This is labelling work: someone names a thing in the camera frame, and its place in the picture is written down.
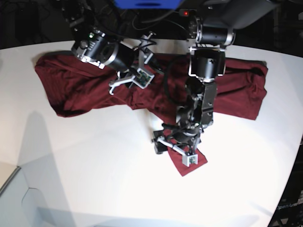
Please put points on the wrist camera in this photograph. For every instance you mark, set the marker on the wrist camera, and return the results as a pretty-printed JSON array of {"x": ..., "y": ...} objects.
[
  {"x": 143, "y": 78},
  {"x": 188, "y": 160}
]

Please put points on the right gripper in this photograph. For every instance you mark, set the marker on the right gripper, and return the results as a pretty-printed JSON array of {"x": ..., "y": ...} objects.
[{"x": 145, "y": 58}]

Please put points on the black power strip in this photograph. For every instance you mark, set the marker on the black power strip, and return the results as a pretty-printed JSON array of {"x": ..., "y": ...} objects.
[{"x": 187, "y": 12}]

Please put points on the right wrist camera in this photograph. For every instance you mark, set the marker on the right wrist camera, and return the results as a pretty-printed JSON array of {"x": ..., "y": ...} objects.
[{"x": 143, "y": 78}]

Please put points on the blue box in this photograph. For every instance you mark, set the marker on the blue box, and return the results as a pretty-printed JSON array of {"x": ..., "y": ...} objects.
[{"x": 147, "y": 4}]

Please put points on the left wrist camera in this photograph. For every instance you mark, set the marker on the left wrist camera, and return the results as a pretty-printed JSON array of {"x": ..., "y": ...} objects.
[{"x": 188, "y": 160}]

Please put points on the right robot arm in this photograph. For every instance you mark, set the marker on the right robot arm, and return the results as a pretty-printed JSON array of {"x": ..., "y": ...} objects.
[{"x": 99, "y": 46}]

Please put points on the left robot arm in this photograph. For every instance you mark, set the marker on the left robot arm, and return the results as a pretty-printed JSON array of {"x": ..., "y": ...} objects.
[{"x": 213, "y": 30}]

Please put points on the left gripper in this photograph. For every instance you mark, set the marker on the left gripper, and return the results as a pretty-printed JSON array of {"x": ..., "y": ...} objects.
[{"x": 183, "y": 140}]

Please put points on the maroon t-shirt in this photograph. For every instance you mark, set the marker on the maroon t-shirt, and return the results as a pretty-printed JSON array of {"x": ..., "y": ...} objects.
[{"x": 74, "y": 88}]

